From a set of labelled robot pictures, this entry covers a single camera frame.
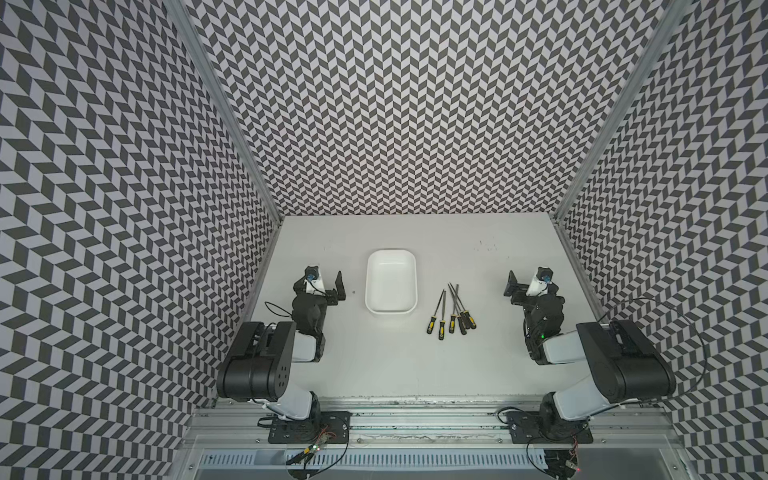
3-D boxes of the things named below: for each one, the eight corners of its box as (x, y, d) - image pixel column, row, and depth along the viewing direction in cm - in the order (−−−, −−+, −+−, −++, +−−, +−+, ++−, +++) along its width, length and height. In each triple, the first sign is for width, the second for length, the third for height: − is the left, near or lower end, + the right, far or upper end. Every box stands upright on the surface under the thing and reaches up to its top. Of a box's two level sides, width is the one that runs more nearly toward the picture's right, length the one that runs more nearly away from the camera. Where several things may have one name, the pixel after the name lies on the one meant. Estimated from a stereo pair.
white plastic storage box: (365, 323, 93) (362, 312, 87) (370, 259, 110) (368, 245, 104) (417, 323, 93) (418, 312, 87) (414, 259, 110) (415, 245, 104)
